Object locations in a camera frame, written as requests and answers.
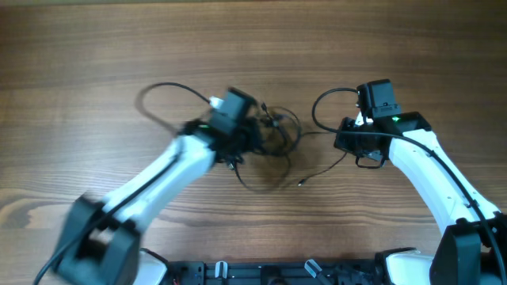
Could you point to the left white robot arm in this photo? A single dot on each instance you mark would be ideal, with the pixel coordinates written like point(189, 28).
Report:
point(100, 240)

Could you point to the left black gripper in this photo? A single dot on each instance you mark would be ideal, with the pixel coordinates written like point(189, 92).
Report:
point(261, 142)

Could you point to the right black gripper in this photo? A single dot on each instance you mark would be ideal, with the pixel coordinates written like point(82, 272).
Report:
point(341, 141)

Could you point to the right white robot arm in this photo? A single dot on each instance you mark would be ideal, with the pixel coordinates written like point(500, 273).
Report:
point(472, 248)

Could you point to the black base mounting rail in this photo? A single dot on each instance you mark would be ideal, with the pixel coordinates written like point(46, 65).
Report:
point(339, 272)

